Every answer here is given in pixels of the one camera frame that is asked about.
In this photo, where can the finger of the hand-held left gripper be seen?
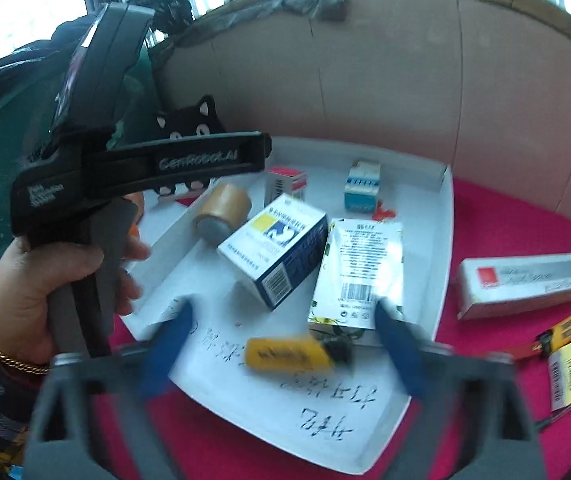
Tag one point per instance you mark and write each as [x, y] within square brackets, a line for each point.
[190, 162]

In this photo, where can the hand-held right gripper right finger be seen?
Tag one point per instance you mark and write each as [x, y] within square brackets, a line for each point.
[400, 355]

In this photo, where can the black cat holder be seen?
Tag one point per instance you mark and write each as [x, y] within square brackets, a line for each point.
[190, 115]

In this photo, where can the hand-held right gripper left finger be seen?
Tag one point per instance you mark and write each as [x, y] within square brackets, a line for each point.
[168, 355]

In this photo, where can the blue and white medicine box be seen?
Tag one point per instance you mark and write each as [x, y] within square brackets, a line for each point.
[270, 240]

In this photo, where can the person's left hand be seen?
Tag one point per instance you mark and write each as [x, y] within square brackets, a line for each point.
[20, 290]

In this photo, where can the small red and white box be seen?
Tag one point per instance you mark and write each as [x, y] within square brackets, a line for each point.
[285, 180]

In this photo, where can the long red and white box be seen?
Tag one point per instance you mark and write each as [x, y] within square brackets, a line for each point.
[515, 285]

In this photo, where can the small blue and white box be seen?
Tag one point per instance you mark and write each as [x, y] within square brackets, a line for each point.
[363, 185]

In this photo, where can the silver sachet packet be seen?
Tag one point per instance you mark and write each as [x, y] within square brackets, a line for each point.
[360, 270]

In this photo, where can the red tablecloth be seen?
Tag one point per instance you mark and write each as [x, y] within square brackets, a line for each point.
[490, 230]

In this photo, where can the red pen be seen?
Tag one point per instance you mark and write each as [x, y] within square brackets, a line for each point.
[518, 351]

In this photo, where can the white cardboard tray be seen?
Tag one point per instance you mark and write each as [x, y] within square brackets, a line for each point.
[225, 385]

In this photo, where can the brown tape roll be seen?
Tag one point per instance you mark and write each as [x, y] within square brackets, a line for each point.
[225, 205]

